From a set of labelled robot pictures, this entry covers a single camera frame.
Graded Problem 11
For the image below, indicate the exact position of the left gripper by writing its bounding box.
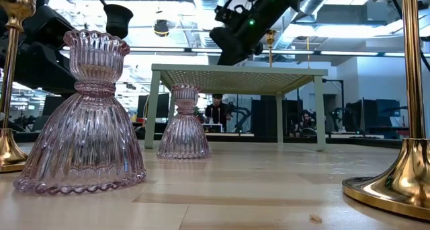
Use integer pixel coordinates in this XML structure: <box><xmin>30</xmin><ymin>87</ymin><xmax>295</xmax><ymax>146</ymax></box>
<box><xmin>12</xmin><ymin>42</ymin><xmax>77</xmax><ymax>95</ymax></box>

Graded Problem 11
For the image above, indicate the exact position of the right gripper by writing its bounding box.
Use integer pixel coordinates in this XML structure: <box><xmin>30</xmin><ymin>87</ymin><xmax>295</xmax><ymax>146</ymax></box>
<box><xmin>210</xmin><ymin>20</ymin><xmax>266</xmax><ymax>66</ymax></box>

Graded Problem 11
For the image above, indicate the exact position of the gold metal candlestick holder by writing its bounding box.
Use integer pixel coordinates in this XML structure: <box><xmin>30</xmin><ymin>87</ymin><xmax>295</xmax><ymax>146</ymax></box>
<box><xmin>0</xmin><ymin>0</ymin><xmax>45</xmax><ymax>174</ymax></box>
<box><xmin>265</xmin><ymin>29</ymin><xmax>277</xmax><ymax>69</ymax></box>
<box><xmin>342</xmin><ymin>0</ymin><xmax>430</xmax><ymax>221</ymax></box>

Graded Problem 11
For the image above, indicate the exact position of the pink ribbed glass candle holder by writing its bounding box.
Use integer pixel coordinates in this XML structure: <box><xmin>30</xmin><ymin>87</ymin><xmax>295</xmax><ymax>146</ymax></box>
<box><xmin>156</xmin><ymin>84</ymin><xmax>212</xmax><ymax>161</ymax></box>
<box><xmin>13</xmin><ymin>29</ymin><xmax>148</xmax><ymax>196</ymax></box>

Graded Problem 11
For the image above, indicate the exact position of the green perforated metal shelf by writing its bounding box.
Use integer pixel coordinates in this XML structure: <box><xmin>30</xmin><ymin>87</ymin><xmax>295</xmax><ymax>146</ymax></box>
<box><xmin>144</xmin><ymin>63</ymin><xmax>329</xmax><ymax>153</ymax></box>

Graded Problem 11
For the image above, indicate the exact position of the black computer monitor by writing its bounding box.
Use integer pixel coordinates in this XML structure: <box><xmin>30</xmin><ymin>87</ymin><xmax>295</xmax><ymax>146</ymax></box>
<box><xmin>42</xmin><ymin>95</ymin><xmax>68</xmax><ymax>117</ymax></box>
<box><xmin>136</xmin><ymin>93</ymin><xmax>171</xmax><ymax>120</ymax></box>

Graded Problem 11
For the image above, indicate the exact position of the white ceiling light strip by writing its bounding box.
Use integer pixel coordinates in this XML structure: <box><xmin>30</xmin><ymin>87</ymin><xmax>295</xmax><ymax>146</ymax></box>
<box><xmin>267</xmin><ymin>49</ymin><xmax>316</xmax><ymax>55</ymax></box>
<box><xmin>129</xmin><ymin>47</ymin><xmax>251</xmax><ymax>54</ymax></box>

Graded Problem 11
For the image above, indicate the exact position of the person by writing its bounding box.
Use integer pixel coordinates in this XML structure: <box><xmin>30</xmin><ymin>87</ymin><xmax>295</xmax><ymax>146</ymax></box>
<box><xmin>298</xmin><ymin>109</ymin><xmax>318</xmax><ymax>137</ymax></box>
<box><xmin>204</xmin><ymin>93</ymin><xmax>233</xmax><ymax>133</ymax></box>

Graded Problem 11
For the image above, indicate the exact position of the black cabinet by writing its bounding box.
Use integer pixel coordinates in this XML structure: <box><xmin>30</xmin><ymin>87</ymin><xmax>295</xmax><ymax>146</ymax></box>
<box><xmin>250</xmin><ymin>94</ymin><xmax>305</xmax><ymax>139</ymax></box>

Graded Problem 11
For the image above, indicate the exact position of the black hanging ceiling dome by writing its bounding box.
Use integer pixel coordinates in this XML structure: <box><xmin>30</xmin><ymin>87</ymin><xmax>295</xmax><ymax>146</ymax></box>
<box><xmin>153</xmin><ymin>19</ymin><xmax>170</xmax><ymax>38</ymax></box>

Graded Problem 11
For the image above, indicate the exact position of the white box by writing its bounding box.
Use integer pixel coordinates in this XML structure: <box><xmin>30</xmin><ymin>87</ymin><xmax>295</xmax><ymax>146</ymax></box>
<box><xmin>201</xmin><ymin>123</ymin><xmax>224</xmax><ymax>134</ymax></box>

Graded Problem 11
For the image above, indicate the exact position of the dark desk with monitors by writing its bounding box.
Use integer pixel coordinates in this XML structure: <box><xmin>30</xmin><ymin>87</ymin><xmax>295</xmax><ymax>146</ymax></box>
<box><xmin>344</xmin><ymin>98</ymin><xmax>402</xmax><ymax>132</ymax></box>

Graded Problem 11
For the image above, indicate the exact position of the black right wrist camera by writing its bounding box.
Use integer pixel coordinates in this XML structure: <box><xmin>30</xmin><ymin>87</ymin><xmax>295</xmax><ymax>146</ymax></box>
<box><xmin>214</xmin><ymin>3</ymin><xmax>248</xmax><ymax>28</ymax></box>

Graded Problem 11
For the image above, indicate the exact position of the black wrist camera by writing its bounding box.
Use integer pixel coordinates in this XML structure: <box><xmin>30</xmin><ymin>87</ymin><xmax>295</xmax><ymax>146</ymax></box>
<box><xmin>214</xmin><ymin>3</ymin><xmax>248</xmax><ymax>28</ymax></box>
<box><xmin>23</xmin><ymin>6</ymin><xmax>75</xmax><ymax>50</ymax></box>

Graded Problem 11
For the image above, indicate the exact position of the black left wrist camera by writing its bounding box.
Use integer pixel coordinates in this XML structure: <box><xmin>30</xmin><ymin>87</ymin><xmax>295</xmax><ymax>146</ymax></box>
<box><xmin>23</xmin><ymin>6</ymin><xmax>75</xmax><ymax>50</ymax></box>

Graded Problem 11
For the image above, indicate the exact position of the black metal rig frame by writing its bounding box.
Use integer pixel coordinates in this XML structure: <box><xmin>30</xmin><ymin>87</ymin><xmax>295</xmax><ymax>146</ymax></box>
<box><xmin>13</xmin><ymin>131</ymin><xmax>404</xmax><ymax>149</ymax></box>

